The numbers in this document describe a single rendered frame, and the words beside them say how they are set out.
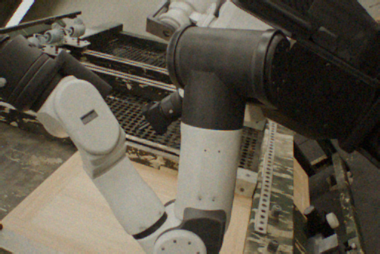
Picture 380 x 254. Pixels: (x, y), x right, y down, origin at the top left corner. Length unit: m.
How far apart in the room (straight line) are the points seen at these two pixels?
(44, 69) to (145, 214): 0.25
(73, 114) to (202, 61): 0.18
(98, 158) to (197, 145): 0.13
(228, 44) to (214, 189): 0.20
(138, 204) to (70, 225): 0.40
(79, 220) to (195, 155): 0.49
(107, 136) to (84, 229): 0.44
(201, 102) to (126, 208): 0.19
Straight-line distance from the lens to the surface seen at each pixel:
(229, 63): 0.45
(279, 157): 1.28
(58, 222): 0.91
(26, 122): 1.29
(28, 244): 0.83
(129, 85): 1.63
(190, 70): 0.48
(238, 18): 0.58
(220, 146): 0.48
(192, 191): 0.50
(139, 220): 0.53
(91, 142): 0.48
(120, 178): 0.51
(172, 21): 0.68
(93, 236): 0.87
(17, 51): 0.50
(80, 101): 0.48
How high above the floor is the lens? 1.35
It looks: 10 degrees down
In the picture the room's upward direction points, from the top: 40 degrees counter-clockwise
